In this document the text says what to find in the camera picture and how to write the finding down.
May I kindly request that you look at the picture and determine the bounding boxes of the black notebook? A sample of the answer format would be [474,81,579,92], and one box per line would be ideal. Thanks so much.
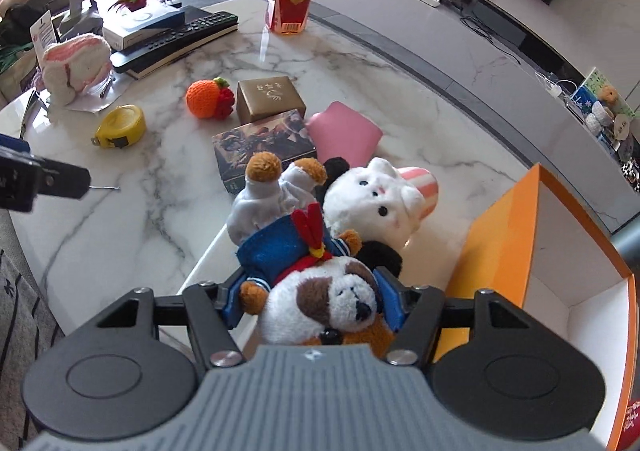
[111,34,218,80]

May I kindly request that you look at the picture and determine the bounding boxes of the orange cardboard box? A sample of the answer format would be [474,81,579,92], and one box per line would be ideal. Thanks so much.
[442,162,637,450]

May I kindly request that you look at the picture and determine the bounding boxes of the white crochet cups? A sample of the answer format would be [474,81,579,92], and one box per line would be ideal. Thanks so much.
[584,101,617,130]

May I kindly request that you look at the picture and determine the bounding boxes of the pink and white crochet plush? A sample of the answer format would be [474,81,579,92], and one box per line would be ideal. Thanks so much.
[41,32,112,106]

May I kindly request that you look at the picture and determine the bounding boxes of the white power adapter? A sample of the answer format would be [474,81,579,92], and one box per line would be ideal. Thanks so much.
[537,74,567,98]

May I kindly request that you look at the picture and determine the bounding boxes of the grey stand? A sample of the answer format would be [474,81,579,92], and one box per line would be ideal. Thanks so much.
[59,0,104,40]

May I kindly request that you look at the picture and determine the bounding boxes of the picture with plush bear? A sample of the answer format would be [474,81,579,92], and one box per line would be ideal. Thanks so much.
[572,68,637,128]

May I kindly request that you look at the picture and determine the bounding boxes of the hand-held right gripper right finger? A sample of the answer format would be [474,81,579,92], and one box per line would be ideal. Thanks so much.
[375,267,531,367]

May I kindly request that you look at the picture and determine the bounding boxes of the illustrated card box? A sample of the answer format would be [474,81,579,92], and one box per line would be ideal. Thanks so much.
[211,110,319,195]

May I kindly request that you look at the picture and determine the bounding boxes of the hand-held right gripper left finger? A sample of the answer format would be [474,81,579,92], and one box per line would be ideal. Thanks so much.
[95,271,251,369]

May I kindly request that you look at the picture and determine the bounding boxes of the grey bin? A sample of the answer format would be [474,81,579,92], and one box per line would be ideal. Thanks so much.
[612,221,640,278]

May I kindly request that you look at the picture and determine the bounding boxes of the white and blue box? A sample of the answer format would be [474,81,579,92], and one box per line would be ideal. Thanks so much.
[102,4,199,51]

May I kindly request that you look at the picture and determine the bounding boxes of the black cables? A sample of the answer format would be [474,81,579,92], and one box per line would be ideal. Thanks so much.
[459,15,527,63]

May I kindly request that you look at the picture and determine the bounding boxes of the crocheted orange with strawberry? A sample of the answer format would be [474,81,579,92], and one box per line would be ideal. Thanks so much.
[186,77,236,121]

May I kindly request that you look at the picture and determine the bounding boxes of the plush dog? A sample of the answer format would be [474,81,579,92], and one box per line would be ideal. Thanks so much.
[227,151,403,362]

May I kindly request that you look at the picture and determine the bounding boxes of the black remote control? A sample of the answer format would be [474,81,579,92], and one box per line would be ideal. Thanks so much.
[112,11,239,64]

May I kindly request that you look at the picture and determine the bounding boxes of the clear plastic wrapper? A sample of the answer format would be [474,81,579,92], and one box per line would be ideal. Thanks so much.
[64,74,132,113]

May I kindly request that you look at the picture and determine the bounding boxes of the yellow tape measure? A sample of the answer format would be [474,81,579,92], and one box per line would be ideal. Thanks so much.
[91,104,147,150]

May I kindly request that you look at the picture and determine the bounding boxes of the gold brown box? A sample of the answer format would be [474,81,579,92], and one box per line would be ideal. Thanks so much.
[236,76,307,125]

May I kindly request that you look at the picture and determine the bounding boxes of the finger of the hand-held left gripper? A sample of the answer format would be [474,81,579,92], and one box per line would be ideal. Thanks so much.
[0,151,92,212]
[0,133,31,153]

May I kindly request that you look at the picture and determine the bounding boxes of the pink pouch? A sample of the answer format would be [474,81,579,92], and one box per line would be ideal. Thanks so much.
[305,101,384,168]

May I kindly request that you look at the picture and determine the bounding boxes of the white tag with red label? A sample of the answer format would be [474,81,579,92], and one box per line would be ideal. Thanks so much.
[30,11,59,53]

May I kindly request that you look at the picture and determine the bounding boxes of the white plush toy black ears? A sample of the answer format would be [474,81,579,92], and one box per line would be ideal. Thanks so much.
[320,156,441,278]

